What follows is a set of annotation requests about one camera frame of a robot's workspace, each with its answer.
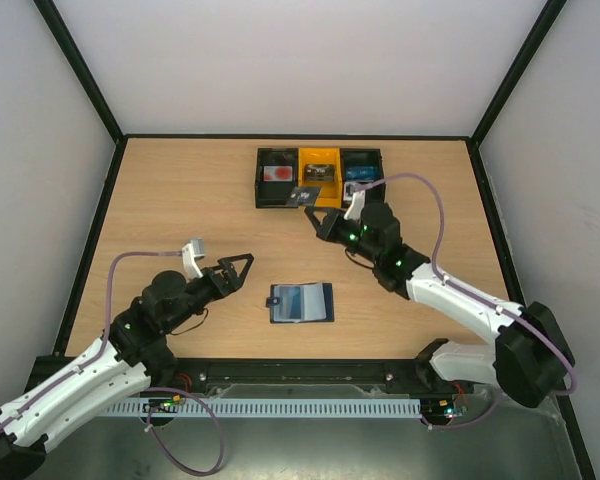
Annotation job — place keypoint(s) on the blue card in bin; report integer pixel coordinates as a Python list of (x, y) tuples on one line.
[(361, 173)]

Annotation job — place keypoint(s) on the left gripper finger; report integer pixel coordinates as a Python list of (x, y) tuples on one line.
[(248, 258), (243, 266)]

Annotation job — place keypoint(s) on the black bin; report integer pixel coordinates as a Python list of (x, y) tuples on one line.
[(274, 194), (359, 156)]

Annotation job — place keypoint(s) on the black VIP card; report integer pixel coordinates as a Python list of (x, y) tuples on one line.
[(319, 172), (303, 196)]

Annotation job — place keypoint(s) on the grey slotted cable duct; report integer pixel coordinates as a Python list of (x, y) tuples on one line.
[(270, 408)]

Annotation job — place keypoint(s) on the yellow middle bin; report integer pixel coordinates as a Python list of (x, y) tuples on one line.
[(331, 193)]

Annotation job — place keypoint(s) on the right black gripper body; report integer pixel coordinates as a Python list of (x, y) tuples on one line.
[(330, 226)]

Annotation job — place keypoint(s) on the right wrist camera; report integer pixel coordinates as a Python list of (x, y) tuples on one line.
[(356, 193)]

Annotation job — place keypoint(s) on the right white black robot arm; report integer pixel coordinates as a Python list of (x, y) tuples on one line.
[(524, 353)]

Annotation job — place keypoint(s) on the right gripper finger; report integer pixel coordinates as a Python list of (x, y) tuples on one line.
[(316, 223), (314, 211)]

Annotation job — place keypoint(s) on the red white card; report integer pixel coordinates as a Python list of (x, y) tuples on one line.
[(277, 173)]

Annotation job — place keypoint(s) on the left black bin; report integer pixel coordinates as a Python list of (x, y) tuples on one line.
[(274, 194)]

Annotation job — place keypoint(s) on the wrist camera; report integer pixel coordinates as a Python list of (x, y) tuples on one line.
[(191, 253), (356, 193)]

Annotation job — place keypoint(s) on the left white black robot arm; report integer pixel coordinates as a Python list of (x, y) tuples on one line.
[(130, 356)]

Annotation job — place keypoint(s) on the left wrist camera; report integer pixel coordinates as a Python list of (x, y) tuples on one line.
[(191, 253)]

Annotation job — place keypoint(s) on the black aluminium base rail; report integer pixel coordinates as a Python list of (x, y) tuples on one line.
[(404, 376)]

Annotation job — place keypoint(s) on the navy blue card holder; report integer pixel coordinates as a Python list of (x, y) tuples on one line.
[(301, 303)]

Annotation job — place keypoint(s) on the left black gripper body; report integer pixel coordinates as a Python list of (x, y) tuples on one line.
[(217, 290)]

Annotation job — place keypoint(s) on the right black bin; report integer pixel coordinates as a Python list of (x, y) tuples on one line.
[(359, 156)]

